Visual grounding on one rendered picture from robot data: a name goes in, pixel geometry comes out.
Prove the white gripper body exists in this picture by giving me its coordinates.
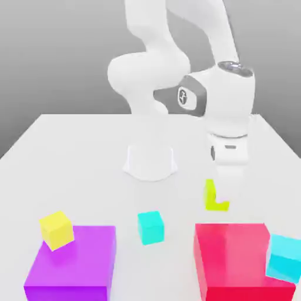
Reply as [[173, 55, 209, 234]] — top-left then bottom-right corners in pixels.
[[215, 163, 246, 189]]

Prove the large red box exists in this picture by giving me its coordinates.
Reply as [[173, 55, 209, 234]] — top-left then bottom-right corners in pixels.
[[193, 222, 297, 301]]

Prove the small lime cube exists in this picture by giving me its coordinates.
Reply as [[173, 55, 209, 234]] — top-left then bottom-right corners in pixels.
[[203, 179, 230, 212]]

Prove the small cyan cube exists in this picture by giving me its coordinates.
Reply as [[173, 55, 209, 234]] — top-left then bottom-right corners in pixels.
[[265, 233, 301, 285], [136, 210, 165, 246]]

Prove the small yellow cube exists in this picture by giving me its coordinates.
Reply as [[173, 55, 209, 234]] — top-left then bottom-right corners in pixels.
[[38, 210, 75, 252]]

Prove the large purple box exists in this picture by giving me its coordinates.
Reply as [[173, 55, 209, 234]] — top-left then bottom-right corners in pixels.
[[23, 225, 118, 301]]

